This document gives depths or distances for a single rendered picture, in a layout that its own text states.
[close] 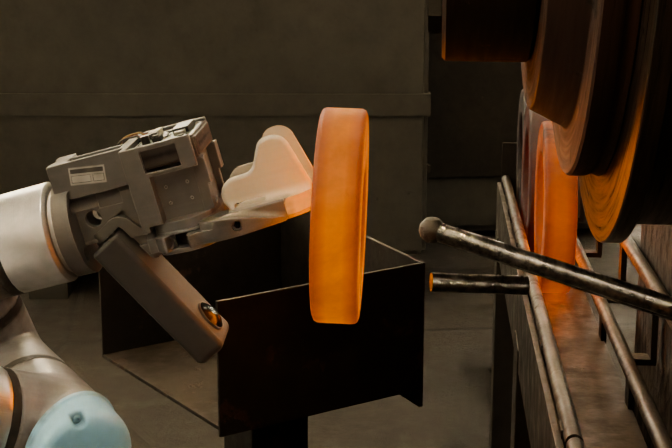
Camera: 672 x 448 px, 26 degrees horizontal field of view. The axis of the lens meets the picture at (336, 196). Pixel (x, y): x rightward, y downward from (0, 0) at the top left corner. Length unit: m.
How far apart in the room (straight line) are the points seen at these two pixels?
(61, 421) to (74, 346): 2.15
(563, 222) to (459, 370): 1.51
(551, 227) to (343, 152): 0.54
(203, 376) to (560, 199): 0.41
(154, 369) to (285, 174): 0.42
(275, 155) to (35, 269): 0.19
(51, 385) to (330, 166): 0.24
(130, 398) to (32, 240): 1.82
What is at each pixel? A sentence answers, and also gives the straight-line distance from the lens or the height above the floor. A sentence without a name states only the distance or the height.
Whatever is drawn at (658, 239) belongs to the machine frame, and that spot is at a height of 0.76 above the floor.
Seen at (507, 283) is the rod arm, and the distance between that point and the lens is 0.76.
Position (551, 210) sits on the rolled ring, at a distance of 1.49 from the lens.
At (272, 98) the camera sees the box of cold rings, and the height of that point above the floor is 0.48.
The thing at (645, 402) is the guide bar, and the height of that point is 0.69.
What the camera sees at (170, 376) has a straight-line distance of 1.37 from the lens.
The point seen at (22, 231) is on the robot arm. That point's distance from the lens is 1.06.
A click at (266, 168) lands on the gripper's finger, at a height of 0.86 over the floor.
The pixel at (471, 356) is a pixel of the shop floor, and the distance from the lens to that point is 3.05.
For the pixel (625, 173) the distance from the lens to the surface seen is 0.67.
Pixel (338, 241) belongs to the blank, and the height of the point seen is 0.83.
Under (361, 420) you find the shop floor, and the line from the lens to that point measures 2.74.
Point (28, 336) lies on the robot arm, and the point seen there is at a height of 0.72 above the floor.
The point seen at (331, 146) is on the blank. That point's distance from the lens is 0.99.
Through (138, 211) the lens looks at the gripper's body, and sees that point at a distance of 1.03.
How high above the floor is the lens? 1.11
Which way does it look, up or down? 15 degrees down
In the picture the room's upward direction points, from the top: straight up
